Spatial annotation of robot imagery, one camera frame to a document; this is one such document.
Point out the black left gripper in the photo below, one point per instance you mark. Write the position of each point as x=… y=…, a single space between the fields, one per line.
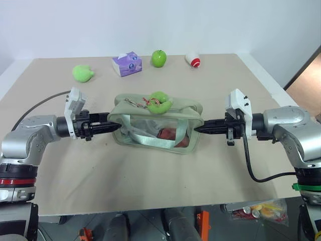
x=82 y=125

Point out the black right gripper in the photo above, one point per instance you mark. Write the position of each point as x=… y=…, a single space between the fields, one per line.
x=233 y=126

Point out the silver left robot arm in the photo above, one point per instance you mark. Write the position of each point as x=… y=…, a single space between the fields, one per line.
x=30 y=135

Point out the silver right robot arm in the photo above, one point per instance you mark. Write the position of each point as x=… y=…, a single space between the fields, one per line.
x=291 y=125

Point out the green pouch with clear window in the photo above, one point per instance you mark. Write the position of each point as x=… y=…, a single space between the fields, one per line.
x=140 y=118

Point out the red item inside pouch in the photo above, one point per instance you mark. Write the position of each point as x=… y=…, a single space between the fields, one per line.
x=168 y=134

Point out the green plush toy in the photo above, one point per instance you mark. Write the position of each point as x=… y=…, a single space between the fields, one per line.
x=82 y=73

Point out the purple tissue pack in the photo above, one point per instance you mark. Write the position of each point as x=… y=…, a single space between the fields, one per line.
x=128 y=65

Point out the white bottle with red cap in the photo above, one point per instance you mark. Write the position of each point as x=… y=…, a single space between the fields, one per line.
x=194 y=61

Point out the green apple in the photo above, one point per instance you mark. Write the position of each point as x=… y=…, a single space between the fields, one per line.
x=159 y=59

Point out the clear plastic bag of snacks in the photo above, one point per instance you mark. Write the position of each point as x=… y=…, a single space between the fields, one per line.
x=268 y=211

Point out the brown wooden board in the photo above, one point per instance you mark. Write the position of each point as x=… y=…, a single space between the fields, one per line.
x=307 y=82

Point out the dark rounded shape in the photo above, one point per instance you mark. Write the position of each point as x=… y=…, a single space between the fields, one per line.
x=179 y=224
x=116 y=228

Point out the orange and black clamp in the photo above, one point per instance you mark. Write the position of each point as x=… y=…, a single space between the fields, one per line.
x=86 y=233

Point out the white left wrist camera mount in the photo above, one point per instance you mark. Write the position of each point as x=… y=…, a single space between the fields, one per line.
x=74 y=100

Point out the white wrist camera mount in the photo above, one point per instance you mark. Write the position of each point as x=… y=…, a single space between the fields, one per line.
x=241 y=103
x=74 y=100

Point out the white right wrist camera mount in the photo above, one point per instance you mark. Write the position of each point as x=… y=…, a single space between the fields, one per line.
x=241 y=103

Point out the orange bracket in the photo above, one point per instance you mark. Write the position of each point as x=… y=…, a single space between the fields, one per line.
x=204 y=222

